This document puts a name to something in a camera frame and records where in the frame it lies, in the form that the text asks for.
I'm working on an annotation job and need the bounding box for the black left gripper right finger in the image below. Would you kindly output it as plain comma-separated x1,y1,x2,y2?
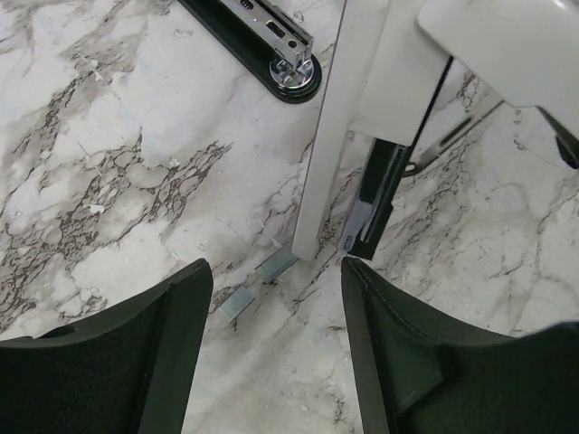
341,257,578,433

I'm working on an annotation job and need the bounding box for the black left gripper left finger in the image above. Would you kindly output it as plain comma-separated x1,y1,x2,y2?
1,259,214,433

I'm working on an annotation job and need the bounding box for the white stapler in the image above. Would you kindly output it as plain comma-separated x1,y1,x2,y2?
292,1,578,259

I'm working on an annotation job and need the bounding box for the staple strip near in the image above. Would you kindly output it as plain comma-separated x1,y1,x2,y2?
219,294,255,323

